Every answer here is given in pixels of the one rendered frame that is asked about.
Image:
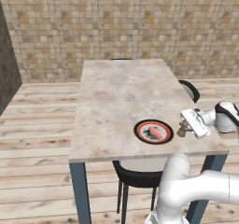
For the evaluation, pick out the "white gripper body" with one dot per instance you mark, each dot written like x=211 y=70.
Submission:
x=194 y=122

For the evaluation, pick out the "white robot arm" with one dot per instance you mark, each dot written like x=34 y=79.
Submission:
x=186 y=187

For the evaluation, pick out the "tan shaker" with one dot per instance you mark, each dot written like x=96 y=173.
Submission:
x=182 y=130

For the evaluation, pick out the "pink steak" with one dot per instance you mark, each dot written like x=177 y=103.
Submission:
x=156 y=132

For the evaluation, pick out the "black-rimmed red and white plate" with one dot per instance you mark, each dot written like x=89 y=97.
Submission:
x=153 y=131

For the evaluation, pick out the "marble dining table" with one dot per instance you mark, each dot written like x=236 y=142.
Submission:
x=130 y=109

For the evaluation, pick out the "black stool with pale seat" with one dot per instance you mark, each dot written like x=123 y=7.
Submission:
x=190 y=90
x=137 y=178
x=122 y=58

